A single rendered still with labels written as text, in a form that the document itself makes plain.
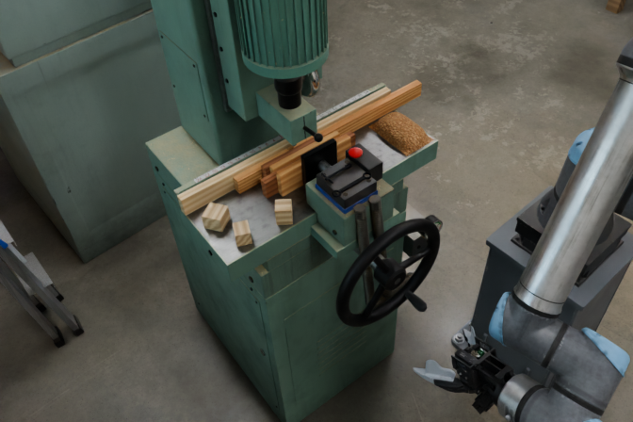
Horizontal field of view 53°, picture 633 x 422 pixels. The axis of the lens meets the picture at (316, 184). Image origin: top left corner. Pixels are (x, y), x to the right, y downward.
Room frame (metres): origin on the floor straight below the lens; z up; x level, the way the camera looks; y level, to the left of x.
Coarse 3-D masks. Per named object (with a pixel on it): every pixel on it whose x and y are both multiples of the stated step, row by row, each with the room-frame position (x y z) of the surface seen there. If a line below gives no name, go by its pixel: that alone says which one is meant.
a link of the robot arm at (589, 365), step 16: (576, 336) 0.57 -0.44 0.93; (592, 336) 0.57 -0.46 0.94; (560, 352) 0.55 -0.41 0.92; (576, 352) 0.54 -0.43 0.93; (592, 352) 0.54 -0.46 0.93; (608, 352) 0.53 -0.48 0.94; (624, 352) 0.54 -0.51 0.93; (560, 368) 0.53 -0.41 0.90; (576, 368) 0.52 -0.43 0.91; (592, 368) 0.52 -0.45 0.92; (608, 368) 0.51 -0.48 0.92; (624, 368) 0.52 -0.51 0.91; (560, 384) 0.51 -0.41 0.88; (576, 384) 0.50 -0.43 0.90; (592, 384) 0.49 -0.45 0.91; (608, 384) 0.49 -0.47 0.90; (576, 400) 0.48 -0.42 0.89; (592, 400) 0.47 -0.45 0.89; (608, 400) 0.48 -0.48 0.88
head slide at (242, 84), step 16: (224, 0) 1.14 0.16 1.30; (224, 16) 1.15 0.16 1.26; (224, 32) 1.16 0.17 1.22; (224, 48) 1.17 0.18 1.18; (240, 48) 1.14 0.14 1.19; (224, 64) 1.18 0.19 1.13; (240, 64) 1.13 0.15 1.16; (224, 80) 1.19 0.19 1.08; (240, 80) 1.13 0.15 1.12; (256, 80) 1.15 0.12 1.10; (272, 80) 1.18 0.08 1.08; (240, 96) 1.14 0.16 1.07; (240, 112) 1.15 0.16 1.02; (256, 112) 1.15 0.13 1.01
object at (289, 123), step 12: (264, 96) 1.13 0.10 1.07; (276, 96) 1.13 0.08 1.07; (264, 108) 1.13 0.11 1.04; (276, 108) 1.09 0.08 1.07; (300, 108) 1.08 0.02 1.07; (312, 108) 1.08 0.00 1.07; (264, 120) 1.13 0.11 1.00; (276, 120) 1.09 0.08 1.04; (288, 120) 1.05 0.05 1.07; (300, 120) 1.05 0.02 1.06; (312, 120) 1.07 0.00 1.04; (288, 132) 1.05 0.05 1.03; (300, 132) 1.05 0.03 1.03
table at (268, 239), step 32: (384, 160) 1.08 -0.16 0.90; (416, 160) 1.10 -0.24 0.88; (256, 192) 1.00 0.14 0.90; (192, 224) 0.92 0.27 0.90; (256, 224) 0.91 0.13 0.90; (288, 224) 0.90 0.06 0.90; (320, 224) 0.92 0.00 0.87; (384, 224) 0.92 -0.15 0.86; (224, 256) 0.82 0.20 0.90; (256, 256) 0.84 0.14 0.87
